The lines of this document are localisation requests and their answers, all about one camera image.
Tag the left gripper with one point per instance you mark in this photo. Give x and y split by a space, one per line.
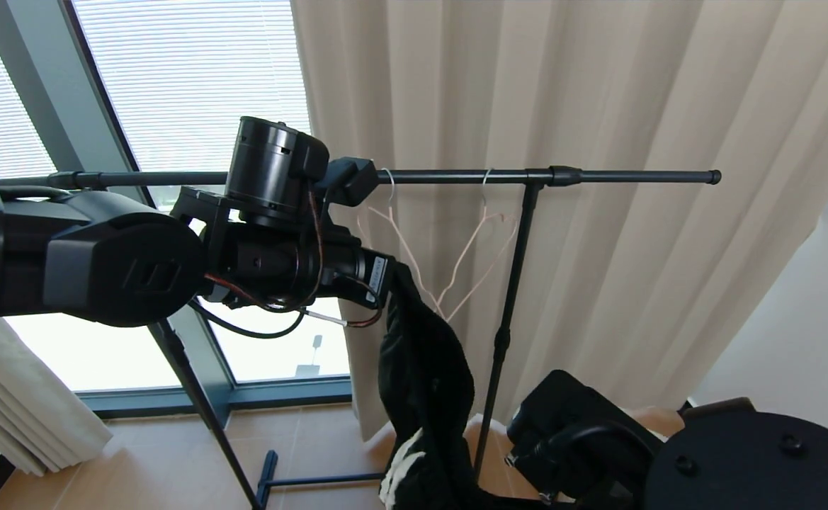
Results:
343 269

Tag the black garment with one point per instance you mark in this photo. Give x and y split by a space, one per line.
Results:
428 368

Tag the pink clothes hanger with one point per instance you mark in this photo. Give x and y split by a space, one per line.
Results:
475 241
406 248

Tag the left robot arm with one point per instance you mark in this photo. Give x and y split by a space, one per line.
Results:
102 262

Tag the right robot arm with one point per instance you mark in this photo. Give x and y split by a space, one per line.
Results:
739 467

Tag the black clothes rack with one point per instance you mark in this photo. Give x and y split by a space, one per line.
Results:
598 176

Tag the beige curtain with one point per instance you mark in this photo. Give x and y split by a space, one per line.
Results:
633 85
10 404

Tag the window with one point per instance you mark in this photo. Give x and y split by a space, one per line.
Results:
52 85

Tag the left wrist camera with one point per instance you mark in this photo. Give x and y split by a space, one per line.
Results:
350 180

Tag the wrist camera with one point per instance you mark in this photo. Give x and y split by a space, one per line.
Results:
569 404
350 180

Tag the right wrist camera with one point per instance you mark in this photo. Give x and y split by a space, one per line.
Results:
569 404

